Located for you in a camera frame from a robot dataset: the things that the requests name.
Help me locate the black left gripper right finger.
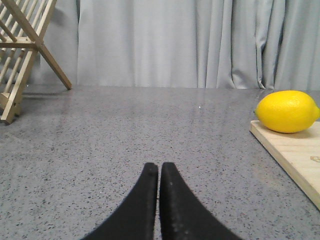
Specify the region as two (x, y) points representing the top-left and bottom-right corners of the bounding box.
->
(159, 162), (240, 240)

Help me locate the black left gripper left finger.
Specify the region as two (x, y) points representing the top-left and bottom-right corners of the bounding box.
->
(84, 162), (159, 240)

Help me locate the light wooden cutting board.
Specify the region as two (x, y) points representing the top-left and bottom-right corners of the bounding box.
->
(250, 120), (320, 208)

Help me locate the yellow lemon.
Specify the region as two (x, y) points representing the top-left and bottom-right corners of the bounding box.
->
(254, 90), (320, 133)

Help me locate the wooden dish drying rack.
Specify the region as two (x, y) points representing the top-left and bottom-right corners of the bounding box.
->
(0, 0), (72, 125)

